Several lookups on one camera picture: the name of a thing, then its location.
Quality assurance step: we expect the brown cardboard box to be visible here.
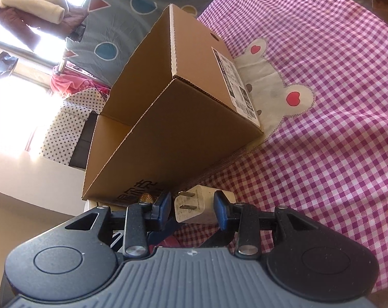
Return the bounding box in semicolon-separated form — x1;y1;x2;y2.
82;5;263;205

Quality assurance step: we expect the polka dot cloth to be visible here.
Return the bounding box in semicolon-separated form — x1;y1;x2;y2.
40;88;108;169

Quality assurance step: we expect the white fleece garment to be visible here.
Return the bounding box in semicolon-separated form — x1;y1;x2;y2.
0;0;69;24

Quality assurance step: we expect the pink checkered tablecloth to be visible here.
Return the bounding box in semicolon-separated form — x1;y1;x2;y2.
186;0;388;290

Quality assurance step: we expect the white USB wall charger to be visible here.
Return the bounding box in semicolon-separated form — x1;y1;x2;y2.
174;185;218;225

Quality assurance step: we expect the blue patterned bedsheet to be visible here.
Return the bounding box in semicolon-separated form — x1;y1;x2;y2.
67;0;213;86

